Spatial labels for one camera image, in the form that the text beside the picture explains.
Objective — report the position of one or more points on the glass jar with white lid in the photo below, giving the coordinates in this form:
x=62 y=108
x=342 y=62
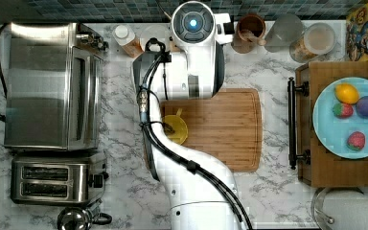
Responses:
x=317 y=40

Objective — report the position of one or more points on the yellow mug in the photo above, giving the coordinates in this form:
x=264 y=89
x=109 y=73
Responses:
x=175 y=127

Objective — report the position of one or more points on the bamboo cutting board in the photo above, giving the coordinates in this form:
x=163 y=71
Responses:
x=228 y=126

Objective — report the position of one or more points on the white-capped bottle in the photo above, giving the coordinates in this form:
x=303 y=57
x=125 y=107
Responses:
x=128 y=40

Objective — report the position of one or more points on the clear glass tumbler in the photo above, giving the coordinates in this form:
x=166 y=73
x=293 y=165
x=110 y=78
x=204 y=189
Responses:
x=286 y=29

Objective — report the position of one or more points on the stainless steel toaster oven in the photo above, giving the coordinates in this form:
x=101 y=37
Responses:
x=54 y=87

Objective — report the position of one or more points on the wooden serving tray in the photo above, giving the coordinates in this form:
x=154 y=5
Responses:
x=317 y=166

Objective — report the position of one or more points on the light blue plate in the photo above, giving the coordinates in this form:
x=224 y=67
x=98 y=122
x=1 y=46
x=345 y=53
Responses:
x=332 y=132

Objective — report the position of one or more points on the steel kettle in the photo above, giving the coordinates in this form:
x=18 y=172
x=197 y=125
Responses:
x=83 y=218

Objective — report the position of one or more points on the stainless steel two-slot toaster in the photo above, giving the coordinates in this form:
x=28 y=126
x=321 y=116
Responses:
x=64 y=179

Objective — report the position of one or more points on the red toy strawberry upper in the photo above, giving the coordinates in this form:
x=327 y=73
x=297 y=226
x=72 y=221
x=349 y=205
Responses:
x=343 y=110

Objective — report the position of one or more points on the red toy strawberry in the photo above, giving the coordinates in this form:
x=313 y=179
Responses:
x=356 y=141
x=343 y=110

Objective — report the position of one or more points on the yellow toy lemon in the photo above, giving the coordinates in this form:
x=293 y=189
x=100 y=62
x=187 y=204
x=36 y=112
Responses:
x=346 y=93

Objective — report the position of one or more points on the red toy strawberry lower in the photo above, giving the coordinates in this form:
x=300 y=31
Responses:
x=356 y=141

